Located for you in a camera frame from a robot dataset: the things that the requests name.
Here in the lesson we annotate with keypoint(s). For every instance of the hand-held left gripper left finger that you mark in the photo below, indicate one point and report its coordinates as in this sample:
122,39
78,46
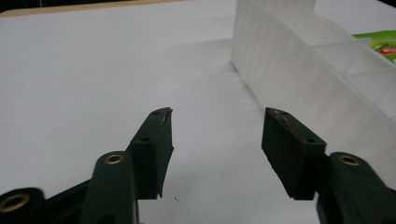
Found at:
152,155

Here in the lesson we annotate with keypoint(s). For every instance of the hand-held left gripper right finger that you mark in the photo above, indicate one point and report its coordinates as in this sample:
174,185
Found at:
292,155

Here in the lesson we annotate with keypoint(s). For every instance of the translucent plastic compartment box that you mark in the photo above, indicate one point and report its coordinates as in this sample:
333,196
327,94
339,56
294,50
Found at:
299,62

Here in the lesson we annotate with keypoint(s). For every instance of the green snack packet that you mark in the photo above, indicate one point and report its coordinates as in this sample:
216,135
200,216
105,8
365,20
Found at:
381,45

